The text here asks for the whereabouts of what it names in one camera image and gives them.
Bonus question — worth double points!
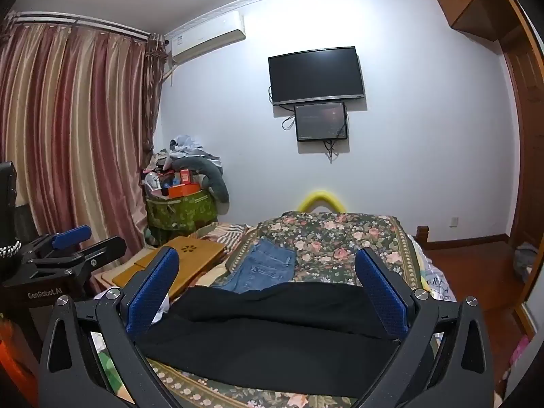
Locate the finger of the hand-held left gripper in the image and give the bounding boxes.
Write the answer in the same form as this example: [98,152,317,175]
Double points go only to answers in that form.
[24,225,92,261]
[36,237,128,282]

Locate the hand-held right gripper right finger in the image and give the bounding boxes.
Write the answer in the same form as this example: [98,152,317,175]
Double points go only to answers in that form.
[355,247,496,408]

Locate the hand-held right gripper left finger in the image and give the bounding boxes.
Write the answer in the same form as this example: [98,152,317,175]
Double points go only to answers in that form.
[39,246,193,408]

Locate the black pants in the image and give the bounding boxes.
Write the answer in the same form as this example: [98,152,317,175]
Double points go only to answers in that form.
[136,282,409,382]

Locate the person's left forearm orange sleeve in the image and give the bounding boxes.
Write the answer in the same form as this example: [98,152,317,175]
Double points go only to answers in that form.
[0,318,43,394]

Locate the white crumpled cloth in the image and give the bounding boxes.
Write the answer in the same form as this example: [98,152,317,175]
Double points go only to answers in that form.
[150,301,171,324]

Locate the yellow blanket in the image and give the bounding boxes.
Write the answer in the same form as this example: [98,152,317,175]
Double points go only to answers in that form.
[414,244,431,293]

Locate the wooden lap desk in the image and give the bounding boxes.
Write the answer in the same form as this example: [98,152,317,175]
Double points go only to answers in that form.
[94,235,226,299]

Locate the white printed bed sheet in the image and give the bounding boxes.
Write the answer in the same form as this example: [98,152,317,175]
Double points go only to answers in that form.
[407,234,458,307]

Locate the floral blanket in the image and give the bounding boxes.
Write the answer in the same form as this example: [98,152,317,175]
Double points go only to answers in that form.
[144,210,426,408]

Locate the green fabric storage bag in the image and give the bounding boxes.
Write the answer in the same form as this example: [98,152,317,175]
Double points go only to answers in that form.
[144,191,219,248]

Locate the striped cloth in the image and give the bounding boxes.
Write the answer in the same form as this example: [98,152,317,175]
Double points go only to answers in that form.
[199,223,250,252]

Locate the striped pink curtain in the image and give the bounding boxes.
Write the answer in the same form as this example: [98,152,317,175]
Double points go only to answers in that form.
[0,20,166,292]

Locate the orange box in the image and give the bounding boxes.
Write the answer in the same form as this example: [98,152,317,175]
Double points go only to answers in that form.
[167,182,201,199]

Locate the blue jeans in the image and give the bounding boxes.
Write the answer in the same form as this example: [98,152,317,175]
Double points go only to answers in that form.
[211,238,297,295]

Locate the yellow foam tube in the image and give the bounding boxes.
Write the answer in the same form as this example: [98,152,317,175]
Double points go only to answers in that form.
[297,189,346,214]

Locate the pile of grey clothes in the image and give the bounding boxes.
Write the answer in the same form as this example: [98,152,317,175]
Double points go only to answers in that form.
[154,135,222,168]

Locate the grey cloth bundle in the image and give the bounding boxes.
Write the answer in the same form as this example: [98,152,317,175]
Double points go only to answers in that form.
[513,242,539,284]

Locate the wooden door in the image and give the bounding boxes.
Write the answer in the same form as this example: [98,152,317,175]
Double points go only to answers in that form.
[496,23,544,249]

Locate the white air conditioner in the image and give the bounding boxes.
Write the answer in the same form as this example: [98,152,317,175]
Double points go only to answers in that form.
[165,11,247,67]

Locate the small black wall monitor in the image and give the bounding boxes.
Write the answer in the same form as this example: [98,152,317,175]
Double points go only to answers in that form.
[294,101,350,142]

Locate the white curtain rail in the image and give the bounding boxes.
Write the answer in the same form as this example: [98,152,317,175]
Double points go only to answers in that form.
[6,10,165,40]

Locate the black wall television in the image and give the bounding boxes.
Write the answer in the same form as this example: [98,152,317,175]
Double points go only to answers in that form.
[267,46,367,106]

